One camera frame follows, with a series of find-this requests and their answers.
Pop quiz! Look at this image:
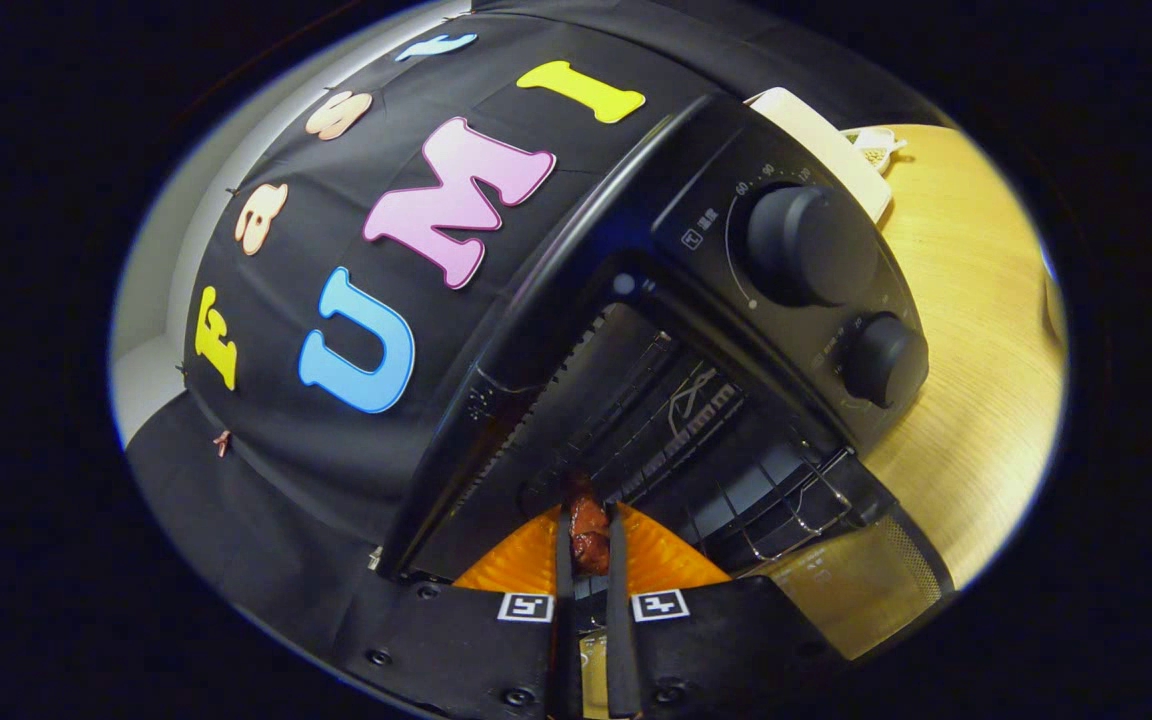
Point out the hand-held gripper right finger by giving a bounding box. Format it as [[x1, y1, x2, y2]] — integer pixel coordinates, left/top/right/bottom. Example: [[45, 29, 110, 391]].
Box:
[[604, 503, 839, 720]]

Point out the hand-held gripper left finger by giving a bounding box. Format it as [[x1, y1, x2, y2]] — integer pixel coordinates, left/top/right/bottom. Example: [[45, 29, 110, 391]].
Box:
[[336, 505, 583, 720]]

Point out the reddish brown meat piece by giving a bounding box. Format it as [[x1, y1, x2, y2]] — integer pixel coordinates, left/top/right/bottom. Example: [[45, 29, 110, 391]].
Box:
[[566, 474, 613, 577]]

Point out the black toaster oven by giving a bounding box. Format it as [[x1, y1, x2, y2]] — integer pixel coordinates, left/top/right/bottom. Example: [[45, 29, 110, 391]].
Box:
[[376, 95, 957, 663]]

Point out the white countertop appliance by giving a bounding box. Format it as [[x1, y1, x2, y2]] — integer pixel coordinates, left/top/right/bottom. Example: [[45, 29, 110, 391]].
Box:
[[744, 87, 895, 224]]

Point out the small white tray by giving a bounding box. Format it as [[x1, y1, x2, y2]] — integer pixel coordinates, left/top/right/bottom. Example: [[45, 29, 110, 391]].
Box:
[[841, 125, 908, 177]]

